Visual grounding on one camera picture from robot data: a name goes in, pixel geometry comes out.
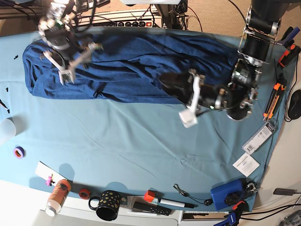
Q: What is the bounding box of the black marker pen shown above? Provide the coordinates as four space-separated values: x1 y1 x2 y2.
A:
158 198 197 209

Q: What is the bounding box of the black dotted remote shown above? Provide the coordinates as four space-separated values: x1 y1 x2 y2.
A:
133 202 172 216

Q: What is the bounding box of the black computer mouse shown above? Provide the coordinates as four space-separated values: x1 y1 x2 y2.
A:
287 89 301 120

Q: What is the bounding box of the black adapter right edge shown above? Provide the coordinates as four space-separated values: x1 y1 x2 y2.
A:
273 188 296 196

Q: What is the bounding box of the black power strip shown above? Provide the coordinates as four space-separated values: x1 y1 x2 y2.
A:
94 20 153 27

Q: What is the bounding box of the blue box with knob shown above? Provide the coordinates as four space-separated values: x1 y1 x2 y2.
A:
210 178 249 210

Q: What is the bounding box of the orange cube block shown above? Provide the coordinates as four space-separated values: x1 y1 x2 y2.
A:
144 190 156 203

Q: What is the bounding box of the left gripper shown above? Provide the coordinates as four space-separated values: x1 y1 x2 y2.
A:
159 69 233 112

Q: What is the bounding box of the orange black clamp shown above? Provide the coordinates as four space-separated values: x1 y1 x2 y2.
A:
278 44 301 69

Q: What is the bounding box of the orange tape roll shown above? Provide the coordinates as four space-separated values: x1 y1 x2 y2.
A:
79 188 91 200

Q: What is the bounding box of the black lanyard with clip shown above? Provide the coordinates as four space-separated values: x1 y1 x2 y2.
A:
173 183 214 207

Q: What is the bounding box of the purple tape roll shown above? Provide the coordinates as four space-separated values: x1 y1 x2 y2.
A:
14 146 25 159

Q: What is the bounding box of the translucent plastic cup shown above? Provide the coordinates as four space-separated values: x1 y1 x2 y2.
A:
0 119 16 146

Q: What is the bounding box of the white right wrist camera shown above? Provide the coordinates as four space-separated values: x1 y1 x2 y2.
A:
58 69 76 85

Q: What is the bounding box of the clear plastic blister pack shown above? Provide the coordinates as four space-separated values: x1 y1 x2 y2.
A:
242 119 277 155

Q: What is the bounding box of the white paper leaflet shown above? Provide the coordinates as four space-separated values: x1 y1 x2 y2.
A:
232 153 260 177

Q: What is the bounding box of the blue clamp bottom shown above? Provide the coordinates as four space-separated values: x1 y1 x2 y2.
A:
214 201 248 226

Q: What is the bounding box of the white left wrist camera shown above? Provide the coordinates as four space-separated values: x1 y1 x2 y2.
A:
179 108 198 128

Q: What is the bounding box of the teal table cloth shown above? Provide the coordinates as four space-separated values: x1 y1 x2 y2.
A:
0 26 297 212

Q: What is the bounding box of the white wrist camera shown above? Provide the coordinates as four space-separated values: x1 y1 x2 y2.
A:
58 69 76 85
179 108 198 128

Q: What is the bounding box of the blue t-shirt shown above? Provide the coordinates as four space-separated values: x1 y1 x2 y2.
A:
23 33 238 104

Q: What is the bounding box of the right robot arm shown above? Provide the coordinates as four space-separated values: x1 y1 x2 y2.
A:
38 0 103 77

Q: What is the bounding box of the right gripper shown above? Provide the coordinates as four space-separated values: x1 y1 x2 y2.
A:
42 35 103 73

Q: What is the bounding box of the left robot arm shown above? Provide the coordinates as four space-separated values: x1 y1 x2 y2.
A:
160 0 292 128

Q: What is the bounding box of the orange bottle white cap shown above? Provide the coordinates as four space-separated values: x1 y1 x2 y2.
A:
45 179 71 217

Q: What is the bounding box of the black yellow-dotted mug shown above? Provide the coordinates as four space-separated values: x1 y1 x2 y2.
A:
88 190 121 221

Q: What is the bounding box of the blue black clamp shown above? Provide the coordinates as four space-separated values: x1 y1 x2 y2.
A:
277 26 301 46

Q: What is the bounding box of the pink clip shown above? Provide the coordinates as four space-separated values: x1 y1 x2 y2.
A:
45 175 55 186

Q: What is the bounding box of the orange black utility knife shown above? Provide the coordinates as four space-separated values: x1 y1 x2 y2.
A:
263 78 287 121

